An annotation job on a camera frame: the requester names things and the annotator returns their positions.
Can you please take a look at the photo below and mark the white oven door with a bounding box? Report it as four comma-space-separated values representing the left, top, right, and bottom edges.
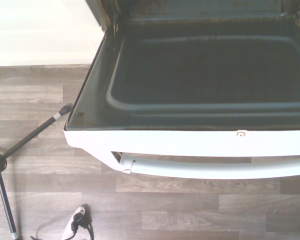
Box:
63, 19, 300, 173

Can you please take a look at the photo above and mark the white oven body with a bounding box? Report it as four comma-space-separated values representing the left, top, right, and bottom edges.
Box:
84, 0, 300, 35

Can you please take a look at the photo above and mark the white oven door handle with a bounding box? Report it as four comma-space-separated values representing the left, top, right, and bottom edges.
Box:
118, 152, 300, 180

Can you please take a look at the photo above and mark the black power plug cable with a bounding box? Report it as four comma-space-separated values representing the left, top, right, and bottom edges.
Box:
30, 204, 95, 240

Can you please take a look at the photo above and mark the black camera tripod stand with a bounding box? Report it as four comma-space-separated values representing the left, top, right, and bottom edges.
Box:
0, 104, 72, 240

